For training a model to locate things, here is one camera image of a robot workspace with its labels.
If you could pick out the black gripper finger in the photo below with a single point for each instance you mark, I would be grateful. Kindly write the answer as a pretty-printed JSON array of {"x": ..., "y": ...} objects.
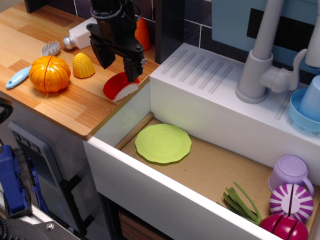
[
  {"x": 133, "y": 68},
  {"x": 104, "y": 56}
]

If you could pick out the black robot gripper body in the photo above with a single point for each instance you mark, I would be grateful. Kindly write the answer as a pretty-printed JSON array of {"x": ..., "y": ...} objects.
[{"x": 116, "y": 23}]

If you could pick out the red and white toy sushi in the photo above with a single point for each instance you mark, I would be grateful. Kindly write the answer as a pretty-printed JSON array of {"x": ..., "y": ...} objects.
[{"x": 118, "y": 87}]

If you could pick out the green plastic plate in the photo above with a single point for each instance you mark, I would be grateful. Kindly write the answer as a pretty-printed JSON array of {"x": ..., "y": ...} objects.
[{"x": 163, "y": 143}]

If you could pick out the yellow toy corn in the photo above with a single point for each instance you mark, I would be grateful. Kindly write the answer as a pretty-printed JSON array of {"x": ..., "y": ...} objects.
[{"x": 82, "y": 66}]

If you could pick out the orange toy carrot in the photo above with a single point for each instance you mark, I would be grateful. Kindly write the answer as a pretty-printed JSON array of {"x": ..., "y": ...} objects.
[{"x": 142, "y": 34}]

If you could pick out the white salt shaker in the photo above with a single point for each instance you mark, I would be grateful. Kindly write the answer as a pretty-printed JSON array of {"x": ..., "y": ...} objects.
[{"x": 79, "y": 36}]

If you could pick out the orange toy pumpkin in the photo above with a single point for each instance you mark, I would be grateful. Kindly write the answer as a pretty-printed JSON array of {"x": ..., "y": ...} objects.
[{"x": 49, "y": 74}]

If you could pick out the white toy sink cabinet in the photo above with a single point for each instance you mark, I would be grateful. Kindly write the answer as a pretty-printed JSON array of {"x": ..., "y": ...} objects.
[{"x": 232, "y": 142}]

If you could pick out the grey toy faucet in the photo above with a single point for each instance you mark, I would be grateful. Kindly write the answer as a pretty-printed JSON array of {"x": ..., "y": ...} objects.
[{"x": 259, "y": 74}]

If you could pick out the grey toy oven door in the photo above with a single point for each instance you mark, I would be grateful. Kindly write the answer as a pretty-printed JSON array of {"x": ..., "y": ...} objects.
[{"x": 57, "y": 156}]

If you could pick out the green toy scallion leaves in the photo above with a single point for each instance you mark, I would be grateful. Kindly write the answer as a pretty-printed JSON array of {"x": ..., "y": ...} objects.
[{"x": 238, "y": 206}]

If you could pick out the blue clamp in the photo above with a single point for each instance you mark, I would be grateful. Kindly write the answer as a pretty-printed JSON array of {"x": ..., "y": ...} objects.
[{"x": 20, "y": 183}]

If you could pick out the light blue plastic cup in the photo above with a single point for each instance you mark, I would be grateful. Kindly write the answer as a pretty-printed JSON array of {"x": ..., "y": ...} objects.
[{"x": 310, "y": 102}]

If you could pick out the purple plastic cup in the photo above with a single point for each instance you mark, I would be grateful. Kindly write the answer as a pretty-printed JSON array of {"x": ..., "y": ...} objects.
[{"x": 290, "y": 169}]

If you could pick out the blue plastic bowl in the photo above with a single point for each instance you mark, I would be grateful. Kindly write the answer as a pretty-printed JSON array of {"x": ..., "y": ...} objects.
[{"x": 297, "y": 117}]

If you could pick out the purple white toy onion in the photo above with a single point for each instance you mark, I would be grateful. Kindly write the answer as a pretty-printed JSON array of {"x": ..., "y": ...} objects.
[{"x": 292, "y": 200}]

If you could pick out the magenta toy beet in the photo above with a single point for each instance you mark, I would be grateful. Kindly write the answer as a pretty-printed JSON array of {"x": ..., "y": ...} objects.
[{"x": 285, "y": 227}]

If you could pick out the blue handled pasta spoon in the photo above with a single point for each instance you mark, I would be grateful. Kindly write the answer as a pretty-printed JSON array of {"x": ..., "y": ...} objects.
[{"x": 50, "y": 49}]

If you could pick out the black vertical post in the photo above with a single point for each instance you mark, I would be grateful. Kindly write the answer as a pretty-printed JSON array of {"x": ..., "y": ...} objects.
[{"x": 169, "y": 28}]

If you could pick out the black oven door handle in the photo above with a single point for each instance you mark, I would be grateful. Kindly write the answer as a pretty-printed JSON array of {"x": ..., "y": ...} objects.
[{"x": 66, "y": 187}]

